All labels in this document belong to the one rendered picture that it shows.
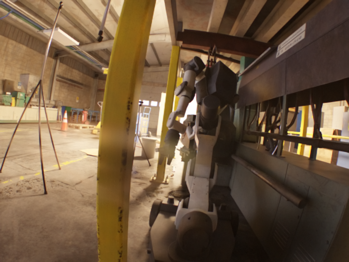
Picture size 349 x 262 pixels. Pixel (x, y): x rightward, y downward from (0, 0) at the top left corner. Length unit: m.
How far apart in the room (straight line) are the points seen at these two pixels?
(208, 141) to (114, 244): 0.90
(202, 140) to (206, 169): 0.21
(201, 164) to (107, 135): 0.76
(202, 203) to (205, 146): 0.43
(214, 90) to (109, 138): 0.91
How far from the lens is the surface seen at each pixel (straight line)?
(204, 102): 1.20
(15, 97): 8.64
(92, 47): 12.05
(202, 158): 1.26
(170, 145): 1.14
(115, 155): 0.62
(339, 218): 0.84
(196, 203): 1.01
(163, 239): 0.99
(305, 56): 1.28
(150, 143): 3.63
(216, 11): 1.96
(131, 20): 0.69
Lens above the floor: 0.74
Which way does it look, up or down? 3 degrees down
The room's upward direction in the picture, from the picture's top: 7 degrees clockwise
